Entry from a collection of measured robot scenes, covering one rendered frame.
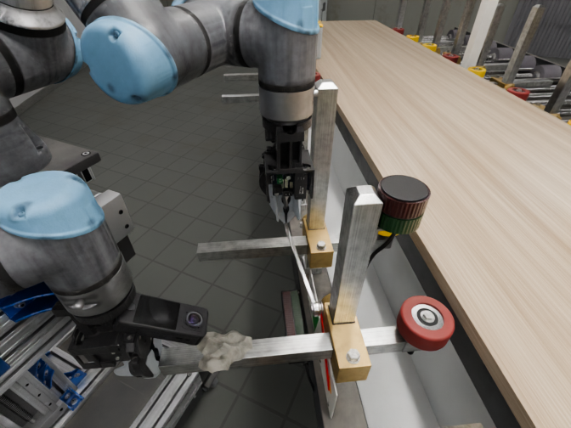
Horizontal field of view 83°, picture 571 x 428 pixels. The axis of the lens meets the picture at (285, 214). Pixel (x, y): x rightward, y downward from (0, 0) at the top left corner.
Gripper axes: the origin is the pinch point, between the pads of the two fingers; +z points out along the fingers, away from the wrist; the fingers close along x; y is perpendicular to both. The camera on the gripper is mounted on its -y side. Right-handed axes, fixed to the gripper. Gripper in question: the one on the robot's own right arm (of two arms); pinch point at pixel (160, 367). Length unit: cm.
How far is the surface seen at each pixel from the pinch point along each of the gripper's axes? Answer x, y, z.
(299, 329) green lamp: -11.7, -24.4, 12.5
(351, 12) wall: -662, -212, 41
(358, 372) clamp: 5.0, -30.8, -2.6
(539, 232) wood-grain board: -17, -74, -7
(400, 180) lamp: -5.5, -34.8, -29.9
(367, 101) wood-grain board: -91, -60, -7
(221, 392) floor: -29, 2, 83
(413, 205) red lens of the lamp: -1.0, -34.7, -29.5
